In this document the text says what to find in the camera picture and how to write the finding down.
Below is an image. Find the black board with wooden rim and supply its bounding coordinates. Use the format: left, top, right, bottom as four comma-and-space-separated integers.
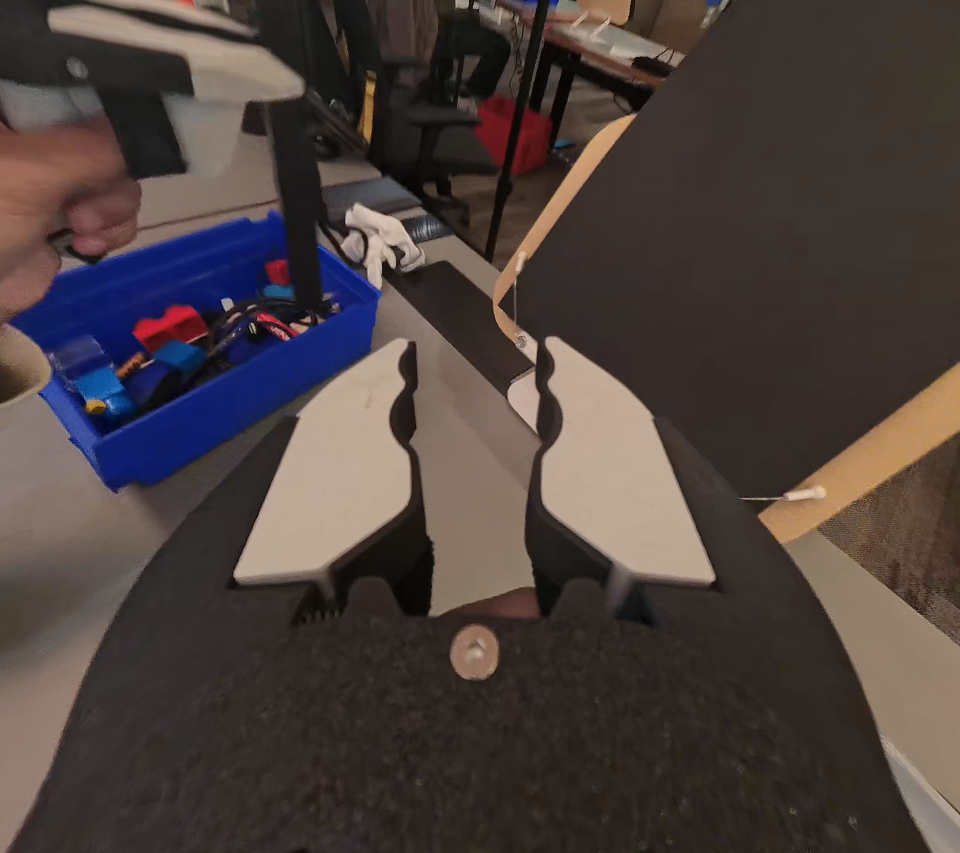
491, 0, 960, 545

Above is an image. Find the black long rectangular bar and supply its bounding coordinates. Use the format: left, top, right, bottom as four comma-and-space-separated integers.
246, 0, 330, 316

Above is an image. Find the red bin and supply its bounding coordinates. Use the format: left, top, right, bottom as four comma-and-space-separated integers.
474, 95, 555, 178

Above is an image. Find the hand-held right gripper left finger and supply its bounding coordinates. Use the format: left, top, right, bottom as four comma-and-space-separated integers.
232, 338, 435, 618

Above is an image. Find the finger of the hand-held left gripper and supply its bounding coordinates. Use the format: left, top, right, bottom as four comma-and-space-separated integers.
45, 0, 260, 40
46, 5, 307, 106

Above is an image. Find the dark cased smartphone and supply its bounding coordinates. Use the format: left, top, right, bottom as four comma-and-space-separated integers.
321, 178, 421, 218

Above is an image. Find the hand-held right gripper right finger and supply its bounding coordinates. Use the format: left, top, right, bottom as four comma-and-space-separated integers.
525, 335, 717, 618

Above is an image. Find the blue plastic bin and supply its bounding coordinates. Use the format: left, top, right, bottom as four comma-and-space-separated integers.
11, 211, 382, 493

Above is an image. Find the person's left hand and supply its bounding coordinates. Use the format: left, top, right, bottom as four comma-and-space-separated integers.
0, 118, 144, 325

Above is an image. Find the white crumpled glove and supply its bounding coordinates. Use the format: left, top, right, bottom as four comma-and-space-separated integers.
341, 202, 427, 290

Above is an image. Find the grey desk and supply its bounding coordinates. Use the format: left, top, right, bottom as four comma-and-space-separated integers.
0, 110, 960, 853

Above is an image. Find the red toy block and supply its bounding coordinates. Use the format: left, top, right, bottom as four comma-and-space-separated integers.
133, 305, 210, 353

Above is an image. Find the small blue block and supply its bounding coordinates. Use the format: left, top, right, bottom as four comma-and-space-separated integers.
71, 369, 138, 419

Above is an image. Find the light blue toy block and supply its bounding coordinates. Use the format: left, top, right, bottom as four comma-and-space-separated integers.
153, 340, 207, 374

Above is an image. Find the wooden table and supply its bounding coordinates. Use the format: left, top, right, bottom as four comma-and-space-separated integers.
498, 0, 685, 112

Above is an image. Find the clear plastic cube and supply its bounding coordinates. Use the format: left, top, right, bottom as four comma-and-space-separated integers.
46, 335, 114, 382

